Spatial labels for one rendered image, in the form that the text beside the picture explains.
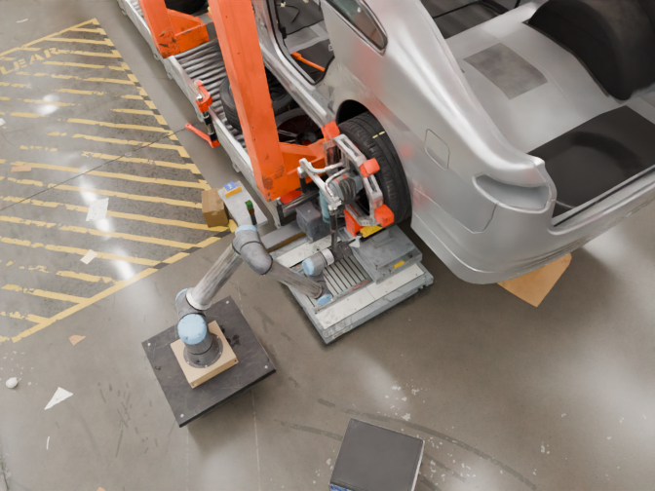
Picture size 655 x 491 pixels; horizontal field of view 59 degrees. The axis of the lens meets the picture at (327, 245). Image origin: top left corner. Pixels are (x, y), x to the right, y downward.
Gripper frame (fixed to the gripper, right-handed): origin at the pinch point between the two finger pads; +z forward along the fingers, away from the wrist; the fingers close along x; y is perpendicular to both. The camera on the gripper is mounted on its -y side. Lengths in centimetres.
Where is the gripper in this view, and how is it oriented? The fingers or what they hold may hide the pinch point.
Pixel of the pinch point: (359, 236)
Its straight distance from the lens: 339.4
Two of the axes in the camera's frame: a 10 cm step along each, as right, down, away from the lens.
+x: 2.9, 0.2, -9.6
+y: 4.2, 9.0, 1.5
